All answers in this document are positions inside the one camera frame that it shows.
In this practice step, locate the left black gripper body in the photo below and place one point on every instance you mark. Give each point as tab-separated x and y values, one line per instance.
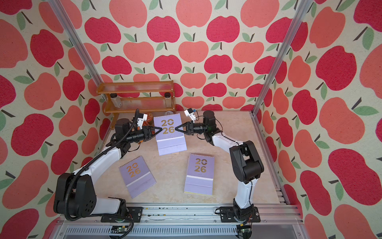
140	137

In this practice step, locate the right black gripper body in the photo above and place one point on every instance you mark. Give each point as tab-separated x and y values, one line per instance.
196	128

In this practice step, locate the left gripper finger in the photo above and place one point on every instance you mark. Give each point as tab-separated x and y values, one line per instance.
154	132
155	129

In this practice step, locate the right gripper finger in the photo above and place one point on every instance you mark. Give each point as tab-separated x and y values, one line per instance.
183	126
182	131

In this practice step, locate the purple calendar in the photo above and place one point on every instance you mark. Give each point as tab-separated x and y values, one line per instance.
137	176
200	174
169	140

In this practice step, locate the purple calendar back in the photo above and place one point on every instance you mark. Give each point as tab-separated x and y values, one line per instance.
200	174

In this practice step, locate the yellow-green calendar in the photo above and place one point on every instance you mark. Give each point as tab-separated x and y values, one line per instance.
205	195

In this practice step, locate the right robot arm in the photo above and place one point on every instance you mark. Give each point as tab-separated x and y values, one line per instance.
246	162

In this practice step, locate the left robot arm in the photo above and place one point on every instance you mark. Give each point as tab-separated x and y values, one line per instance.
75	193

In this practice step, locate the red round tin can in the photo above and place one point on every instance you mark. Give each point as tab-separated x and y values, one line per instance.
149	117

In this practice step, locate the right glass spice jar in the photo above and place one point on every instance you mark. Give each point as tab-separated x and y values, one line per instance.
168	99

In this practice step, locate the glass spice jar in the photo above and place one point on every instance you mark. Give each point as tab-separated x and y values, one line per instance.
116	100
168	99

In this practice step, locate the wooden three-tier shelf rack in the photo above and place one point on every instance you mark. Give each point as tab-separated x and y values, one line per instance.
144	104

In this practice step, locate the left glass spice jar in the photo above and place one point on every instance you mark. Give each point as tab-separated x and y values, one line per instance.
116	100

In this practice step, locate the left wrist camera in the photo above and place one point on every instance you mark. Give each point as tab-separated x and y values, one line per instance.
142	118

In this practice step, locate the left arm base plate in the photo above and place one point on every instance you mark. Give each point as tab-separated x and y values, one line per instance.
124	215

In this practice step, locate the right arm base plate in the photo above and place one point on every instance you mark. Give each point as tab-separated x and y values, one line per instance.
237	215

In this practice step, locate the front aluminium rail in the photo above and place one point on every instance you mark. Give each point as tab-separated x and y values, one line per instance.
187	221

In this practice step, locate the left aluminium frame post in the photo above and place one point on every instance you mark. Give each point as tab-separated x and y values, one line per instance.
70	30

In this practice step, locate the aluminium frame post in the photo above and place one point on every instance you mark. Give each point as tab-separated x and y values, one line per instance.
70	30
299	16

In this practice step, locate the right aluminium frame post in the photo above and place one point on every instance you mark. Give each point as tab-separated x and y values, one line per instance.
299	16

